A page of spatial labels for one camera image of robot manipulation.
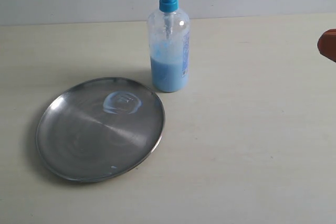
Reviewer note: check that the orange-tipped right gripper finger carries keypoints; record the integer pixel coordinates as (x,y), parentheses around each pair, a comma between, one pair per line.
(327,44)

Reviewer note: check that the round stainless steel plate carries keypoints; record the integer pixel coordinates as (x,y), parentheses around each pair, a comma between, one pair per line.
(78,141)

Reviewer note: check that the blue pump soap bottle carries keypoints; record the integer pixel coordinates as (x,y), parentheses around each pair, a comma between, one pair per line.
(169,44)

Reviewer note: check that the blue soap blob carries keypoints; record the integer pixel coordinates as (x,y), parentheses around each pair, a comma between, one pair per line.
(121,102)

